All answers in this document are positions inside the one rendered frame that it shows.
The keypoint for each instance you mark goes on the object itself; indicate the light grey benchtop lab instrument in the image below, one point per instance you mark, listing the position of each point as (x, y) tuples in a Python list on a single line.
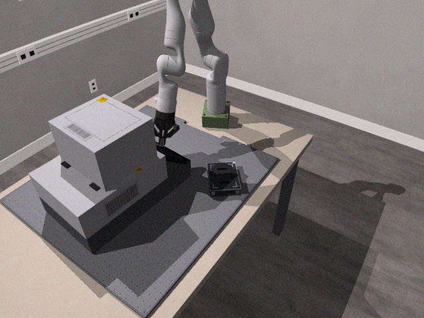
[(110, 170)]

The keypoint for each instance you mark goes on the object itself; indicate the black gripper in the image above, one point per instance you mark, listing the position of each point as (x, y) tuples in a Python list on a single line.
[(165, 126)]

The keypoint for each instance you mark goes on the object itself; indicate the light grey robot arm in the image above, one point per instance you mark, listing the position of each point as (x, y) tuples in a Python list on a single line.
[(203, 26)]

